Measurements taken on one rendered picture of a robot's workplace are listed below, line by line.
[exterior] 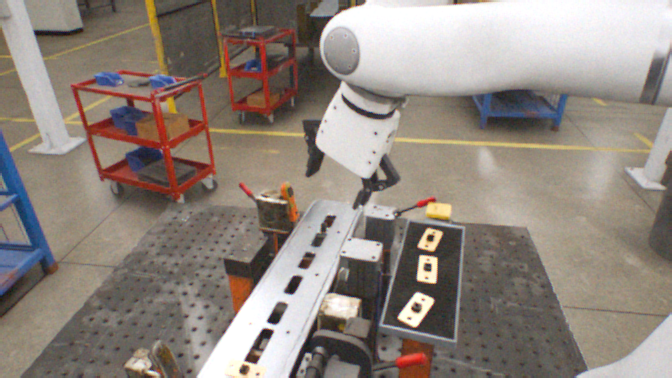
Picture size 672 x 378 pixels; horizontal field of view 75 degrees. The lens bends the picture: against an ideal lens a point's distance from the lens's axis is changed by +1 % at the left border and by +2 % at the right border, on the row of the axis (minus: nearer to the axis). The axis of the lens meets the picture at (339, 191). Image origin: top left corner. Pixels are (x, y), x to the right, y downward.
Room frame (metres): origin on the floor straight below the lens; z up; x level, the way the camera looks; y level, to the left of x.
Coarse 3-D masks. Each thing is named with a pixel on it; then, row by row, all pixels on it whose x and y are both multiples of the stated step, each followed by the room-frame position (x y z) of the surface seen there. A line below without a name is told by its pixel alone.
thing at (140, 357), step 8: (136, 352) 0.61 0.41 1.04; (144, 352) 0.61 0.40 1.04; (128, 360) 0.59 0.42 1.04; (136, 360) 0.59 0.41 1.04; (144, 360) 0.59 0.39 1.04; (128, 368) 0.57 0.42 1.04; (136, 368) 0.57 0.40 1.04; (144, 368) 0.57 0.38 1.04; (152, 368) 0.58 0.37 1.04; (128, 376) 0.57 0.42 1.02; (136, 376) 0.57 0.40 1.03; (144, 376) 0.56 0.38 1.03; (152, 376) 0.56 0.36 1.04; (160, 376) 0.56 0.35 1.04
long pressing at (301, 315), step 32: (320, 224) 1.13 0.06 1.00; (352, 224) 1.13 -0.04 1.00; (288, 256) 0.97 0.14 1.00; (320, 256) 0.97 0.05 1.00; (256, 288) 0.85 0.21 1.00; (320, 288) 0.84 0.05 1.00; (256, 320) 0.74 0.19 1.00; (288, 320) 0.74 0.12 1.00; (224, 352) 0.65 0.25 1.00; (288, 352) 0.65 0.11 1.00
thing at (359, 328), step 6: (354, 318) 0.65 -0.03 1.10; (348, 324) 0.63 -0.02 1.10; (354, 324) 0.63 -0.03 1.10; (360, 324) 0.63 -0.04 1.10; (366, 324) 0.63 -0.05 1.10; (348, 330) 0.62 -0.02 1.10; (354, 330) 0.62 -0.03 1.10; (360, 330) 0.62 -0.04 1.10; (366, 330) 0.62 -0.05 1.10; (354, 336) 0.61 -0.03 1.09; (360, 336) 0.60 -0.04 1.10; (366, 336) 0.60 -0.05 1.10; (366, 342) 0.60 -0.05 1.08
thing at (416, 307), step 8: (416, 296) 0.64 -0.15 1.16; (424, 296) 0.64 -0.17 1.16; (408, 304) 0.62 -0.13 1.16; (416, 304) 0.62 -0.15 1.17; (424, 304) 0.62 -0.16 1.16; (408, 312) 0.60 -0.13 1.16; (416, 312) 0.60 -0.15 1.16; (424, 312) 0.60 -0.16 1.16; (400, 320) 0.58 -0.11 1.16; (408, 320) 0.58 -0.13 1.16; (416, 320) 0.58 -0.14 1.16
